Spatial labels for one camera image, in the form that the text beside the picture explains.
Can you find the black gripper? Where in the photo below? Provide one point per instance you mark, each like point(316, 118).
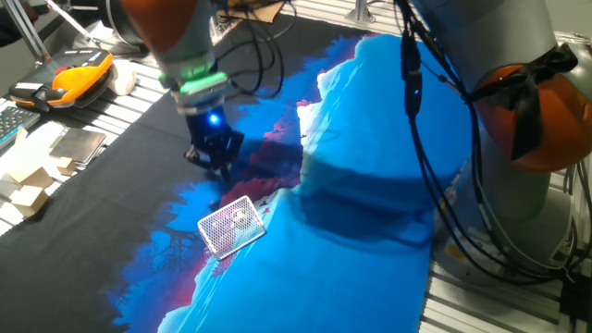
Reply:
point(210, 131)

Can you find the small black white soccer ball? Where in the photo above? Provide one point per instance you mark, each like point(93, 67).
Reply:
point(239, 217)

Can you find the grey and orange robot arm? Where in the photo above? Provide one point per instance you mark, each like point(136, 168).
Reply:
point(499, 28)

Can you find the white mesh toy goal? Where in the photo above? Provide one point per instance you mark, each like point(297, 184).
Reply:
point(222, 236)

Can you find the white rounded plastic object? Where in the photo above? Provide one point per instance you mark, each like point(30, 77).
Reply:
point(122, 77)

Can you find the grey flat metal plate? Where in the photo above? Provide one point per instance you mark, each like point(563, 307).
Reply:
point(78, 144)

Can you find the flat brown cardboard sheet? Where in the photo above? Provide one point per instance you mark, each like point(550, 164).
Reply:
point(263, 11)

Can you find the small wooden block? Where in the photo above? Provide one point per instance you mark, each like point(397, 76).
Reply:
point(65, 166)

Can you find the orange black teach pendant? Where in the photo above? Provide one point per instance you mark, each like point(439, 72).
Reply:
point(74, 78)

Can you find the black round drum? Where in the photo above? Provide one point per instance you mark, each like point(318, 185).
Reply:
point(113, 20)

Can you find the printed forest landscape cloth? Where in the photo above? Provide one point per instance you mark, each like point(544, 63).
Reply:
point(347, 277)

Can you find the white paper sheet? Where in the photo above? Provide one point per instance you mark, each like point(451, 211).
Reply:
point(36, 144)

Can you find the wooden cube block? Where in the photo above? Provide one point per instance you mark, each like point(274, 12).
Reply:
point(32, 176)
point(28, 200)

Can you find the black computer keyboard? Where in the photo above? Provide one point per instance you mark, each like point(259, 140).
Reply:
point(14, 121)

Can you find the wrist camera mount plate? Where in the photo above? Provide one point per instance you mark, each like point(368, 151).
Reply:
point(203, 87)

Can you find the aluminium frame post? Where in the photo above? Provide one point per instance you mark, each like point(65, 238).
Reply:
point(360, 11)
point(25, 30)

